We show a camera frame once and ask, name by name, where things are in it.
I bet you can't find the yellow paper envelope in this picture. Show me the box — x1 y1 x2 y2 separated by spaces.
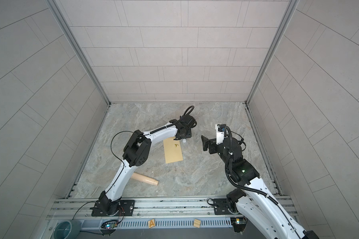
163 137 183 164

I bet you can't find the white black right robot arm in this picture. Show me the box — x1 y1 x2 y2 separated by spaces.
201 135 318 239

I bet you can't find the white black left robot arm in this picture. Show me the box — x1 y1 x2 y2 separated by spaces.
94 115 196 215

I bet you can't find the wooden letter block A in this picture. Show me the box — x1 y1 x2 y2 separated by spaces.
148 219 156 229

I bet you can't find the beige wooden cylinder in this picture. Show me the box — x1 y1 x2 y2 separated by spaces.
131 172 159 186

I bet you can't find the right green circuit board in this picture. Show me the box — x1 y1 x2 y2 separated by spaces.
230 217 248 234

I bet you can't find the green circuit board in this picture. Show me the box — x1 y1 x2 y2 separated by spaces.
230 217 248 234
100 220 119 235

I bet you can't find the plain wooden block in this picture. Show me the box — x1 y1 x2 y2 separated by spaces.
193 219 202 228

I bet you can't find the left green circuit board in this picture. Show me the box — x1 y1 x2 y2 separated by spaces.
100 220 119 235

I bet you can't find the teal round bowl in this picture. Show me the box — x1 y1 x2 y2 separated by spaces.
53 220 81 239

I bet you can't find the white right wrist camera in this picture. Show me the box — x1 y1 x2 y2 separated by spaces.
215 124 226 145

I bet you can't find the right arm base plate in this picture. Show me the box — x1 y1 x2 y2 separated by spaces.
210 198 239 215

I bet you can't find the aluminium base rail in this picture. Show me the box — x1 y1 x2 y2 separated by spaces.
44 196 298 238

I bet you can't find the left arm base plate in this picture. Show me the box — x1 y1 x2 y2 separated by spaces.
90 200 135 217

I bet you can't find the aluminium corner post right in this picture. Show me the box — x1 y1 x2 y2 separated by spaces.
246 0 299 105

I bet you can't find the aluminium corner post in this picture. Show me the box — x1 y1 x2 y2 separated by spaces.
246 0 299 105
46 0 111 107

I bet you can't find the aluminium corner post left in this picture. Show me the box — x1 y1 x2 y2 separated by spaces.
46 0 111 107

